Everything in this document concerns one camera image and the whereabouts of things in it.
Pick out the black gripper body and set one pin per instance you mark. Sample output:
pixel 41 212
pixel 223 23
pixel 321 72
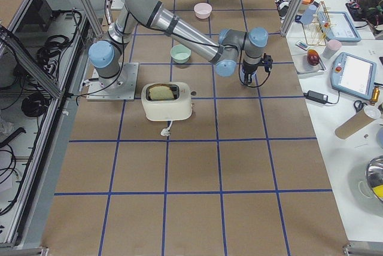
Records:
pixel 248 74

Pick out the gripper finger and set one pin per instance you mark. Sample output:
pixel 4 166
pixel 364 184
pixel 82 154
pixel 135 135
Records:
pixel 247 81

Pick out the blue cup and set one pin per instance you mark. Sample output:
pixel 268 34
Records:
pixel 253 78

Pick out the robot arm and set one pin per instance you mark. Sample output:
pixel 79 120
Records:
pixel 234 49

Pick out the pink bowl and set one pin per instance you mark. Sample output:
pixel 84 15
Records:
pixel 202 10

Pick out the red apple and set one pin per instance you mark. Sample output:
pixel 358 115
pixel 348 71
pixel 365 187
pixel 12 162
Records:
pixel 312 57

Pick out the mint green bowl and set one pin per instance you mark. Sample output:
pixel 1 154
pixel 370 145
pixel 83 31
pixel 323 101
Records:
pixel 180 53

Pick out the black power adapter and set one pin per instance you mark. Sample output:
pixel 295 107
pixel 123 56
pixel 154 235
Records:
pixel 316 97

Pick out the cream toaster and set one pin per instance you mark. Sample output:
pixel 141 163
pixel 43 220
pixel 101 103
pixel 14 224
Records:
pixel 179 108

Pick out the pale pink cup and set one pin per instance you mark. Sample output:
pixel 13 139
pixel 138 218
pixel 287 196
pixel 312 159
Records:
pixel 332 47

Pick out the toast slice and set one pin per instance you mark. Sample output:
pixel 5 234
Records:
pixel 161 92

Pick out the teach pendant far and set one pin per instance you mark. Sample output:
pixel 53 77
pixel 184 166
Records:
pixel 338 26

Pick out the teach pendant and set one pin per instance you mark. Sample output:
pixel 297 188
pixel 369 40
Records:
pixel 338 26
pixel 353 75

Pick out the teach pendant near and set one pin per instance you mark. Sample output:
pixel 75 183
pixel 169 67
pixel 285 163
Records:
pixel 353 75

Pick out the cardboard tube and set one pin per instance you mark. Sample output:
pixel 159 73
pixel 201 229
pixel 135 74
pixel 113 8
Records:
pixel 360 120

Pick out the steel bowl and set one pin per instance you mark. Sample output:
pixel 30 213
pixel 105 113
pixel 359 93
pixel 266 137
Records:
pixel 371 186

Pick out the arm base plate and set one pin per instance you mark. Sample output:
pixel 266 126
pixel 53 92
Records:
pixel 122 89
pixel 116 5

